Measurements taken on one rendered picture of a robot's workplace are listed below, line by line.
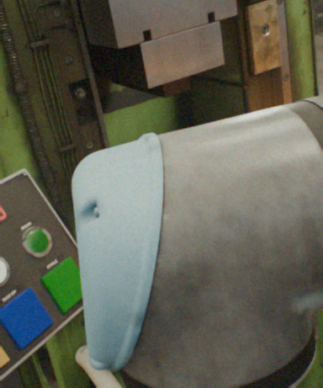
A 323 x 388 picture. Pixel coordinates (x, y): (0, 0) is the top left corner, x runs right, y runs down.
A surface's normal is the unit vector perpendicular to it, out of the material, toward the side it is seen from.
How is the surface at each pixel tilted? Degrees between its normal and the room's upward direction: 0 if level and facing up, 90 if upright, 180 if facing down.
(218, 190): 49
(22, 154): 90
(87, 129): 90
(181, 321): 94
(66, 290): 60
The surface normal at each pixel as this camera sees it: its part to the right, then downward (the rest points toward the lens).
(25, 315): 0.61, -0.38
